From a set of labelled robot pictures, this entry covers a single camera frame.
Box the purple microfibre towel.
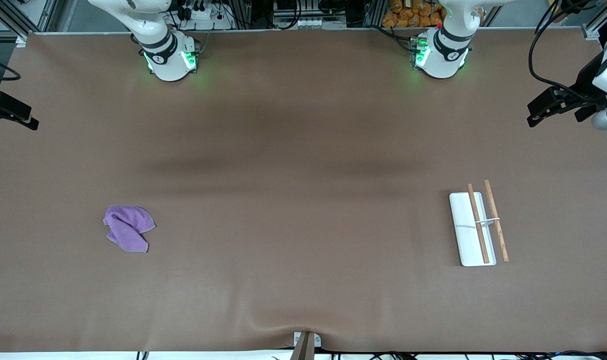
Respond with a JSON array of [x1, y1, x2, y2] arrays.
[[103, 205, 157, 253]]

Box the white rack with wooden bars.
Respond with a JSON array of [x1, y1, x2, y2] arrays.
[[448, 179, 510, 267]]

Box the black equipment rack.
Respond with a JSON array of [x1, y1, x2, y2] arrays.
[[233, 0, 384, 28]]

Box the white power strip with plugs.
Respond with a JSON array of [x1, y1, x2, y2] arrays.
[[178, 0, 234, 31]]

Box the small white power strip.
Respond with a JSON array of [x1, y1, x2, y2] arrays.
[[292, 17, 330, 29]]

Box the brown table cloth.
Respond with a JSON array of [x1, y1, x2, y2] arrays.
[[0, 27, 607, 353]]

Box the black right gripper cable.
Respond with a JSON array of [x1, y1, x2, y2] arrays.
[[0, 55, 22, 81]]

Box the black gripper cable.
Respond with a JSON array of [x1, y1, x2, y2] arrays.
[[0, 55, 22, 81], [528, 0, 607, 105]]

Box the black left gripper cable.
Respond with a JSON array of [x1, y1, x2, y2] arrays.
[[528, 0, 607, 105]]

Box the aluminium frame profile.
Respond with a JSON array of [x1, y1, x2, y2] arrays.
[[583, 0, 607, 41], [0, 0, 59, 48]]

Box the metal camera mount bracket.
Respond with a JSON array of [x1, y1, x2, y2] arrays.
[[289, 331, 322, 360]]

